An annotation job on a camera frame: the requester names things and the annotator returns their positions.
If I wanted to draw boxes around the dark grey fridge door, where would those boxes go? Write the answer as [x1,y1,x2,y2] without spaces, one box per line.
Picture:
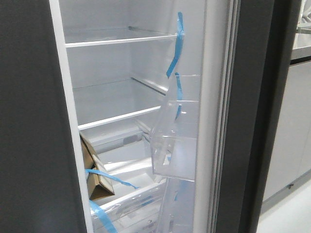
[0,0,86,233]
[193,0,301,233]

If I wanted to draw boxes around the clear plastic door bin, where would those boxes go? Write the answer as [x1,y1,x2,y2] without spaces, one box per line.
[151,75,201,181]

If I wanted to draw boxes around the white fridge interior body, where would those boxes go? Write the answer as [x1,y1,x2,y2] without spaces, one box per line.
[50,0,207,233]

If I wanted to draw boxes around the lower glass fridge shelf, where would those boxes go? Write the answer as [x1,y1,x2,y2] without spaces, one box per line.
[73,79,164,130]

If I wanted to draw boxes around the glass fridge shelf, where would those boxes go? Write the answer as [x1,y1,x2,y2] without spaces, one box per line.
[73,79,164,130]
[65,27,177,48]

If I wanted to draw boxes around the lower clear door bin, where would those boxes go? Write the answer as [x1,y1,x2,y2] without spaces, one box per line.
[156,178,195,233]

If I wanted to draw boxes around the upper glass fridge shelf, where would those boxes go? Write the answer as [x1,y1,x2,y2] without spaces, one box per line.
[65,27,177,48]

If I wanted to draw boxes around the blue tape strip on bin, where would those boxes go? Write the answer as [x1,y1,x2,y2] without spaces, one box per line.
[174,72,183,120]

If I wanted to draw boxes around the blue tape strip on cardboard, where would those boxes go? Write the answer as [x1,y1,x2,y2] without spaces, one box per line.
[85,169,139,189]

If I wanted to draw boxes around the brown cardboard box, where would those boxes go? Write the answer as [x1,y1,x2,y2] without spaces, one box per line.
[80,133,115,200]

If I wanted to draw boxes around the blue tape strip upper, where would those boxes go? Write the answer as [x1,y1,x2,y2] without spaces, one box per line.
[166,12,185,79]

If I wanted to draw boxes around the clear crisper drawer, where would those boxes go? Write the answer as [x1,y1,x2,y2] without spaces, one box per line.
[100,180,166,233]

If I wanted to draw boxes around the blue tape strip bottom left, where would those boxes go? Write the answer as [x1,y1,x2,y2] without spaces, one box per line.
[89,200,118,233]

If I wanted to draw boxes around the grey kitchen cabinet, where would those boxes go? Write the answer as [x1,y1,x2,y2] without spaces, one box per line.
[261,24,311,207]

